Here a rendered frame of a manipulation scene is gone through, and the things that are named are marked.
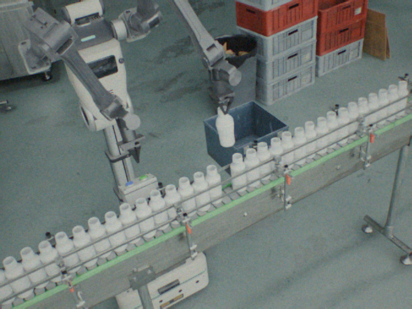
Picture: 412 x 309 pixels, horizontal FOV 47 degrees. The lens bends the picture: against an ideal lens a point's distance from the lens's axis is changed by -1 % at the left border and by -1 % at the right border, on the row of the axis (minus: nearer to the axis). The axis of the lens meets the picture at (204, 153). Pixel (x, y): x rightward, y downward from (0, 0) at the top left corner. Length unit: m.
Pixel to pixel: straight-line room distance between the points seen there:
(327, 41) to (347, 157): 2.58
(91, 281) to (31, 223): 1.86
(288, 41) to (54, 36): 2.93
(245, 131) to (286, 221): 0.81
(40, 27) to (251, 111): 1.40
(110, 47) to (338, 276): 1.81
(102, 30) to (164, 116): 2.31
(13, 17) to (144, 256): 3.72
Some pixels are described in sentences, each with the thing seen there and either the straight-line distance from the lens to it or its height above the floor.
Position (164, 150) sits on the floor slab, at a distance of 3.89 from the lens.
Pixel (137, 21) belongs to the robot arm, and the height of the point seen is 1.60.
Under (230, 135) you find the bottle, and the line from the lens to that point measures 1.88.
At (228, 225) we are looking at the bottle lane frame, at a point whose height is 0.89.
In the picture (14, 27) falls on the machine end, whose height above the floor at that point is 0.65.
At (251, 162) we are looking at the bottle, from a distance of 1.86.
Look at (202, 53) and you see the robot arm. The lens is 1.70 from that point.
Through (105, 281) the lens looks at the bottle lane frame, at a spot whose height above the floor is 0.92.
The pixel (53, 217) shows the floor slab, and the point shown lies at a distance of 3.57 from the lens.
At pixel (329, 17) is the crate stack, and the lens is 4.58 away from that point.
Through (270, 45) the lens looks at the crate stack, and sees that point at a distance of 4.04.
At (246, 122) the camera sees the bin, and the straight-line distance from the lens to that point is 2.62.
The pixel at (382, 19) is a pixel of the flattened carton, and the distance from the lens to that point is 4.88.
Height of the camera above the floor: 2.29
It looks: 37 degrees down
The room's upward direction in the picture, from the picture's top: 7 degrees counter-clockwise
